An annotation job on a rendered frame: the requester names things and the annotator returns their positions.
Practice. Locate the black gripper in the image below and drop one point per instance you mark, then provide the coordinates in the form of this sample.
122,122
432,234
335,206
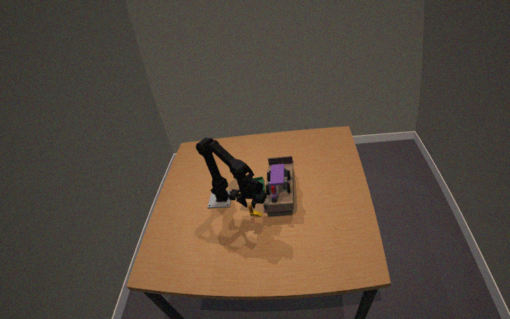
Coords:
242,194

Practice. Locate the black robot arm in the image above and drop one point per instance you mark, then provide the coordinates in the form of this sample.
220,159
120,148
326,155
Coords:
237,167

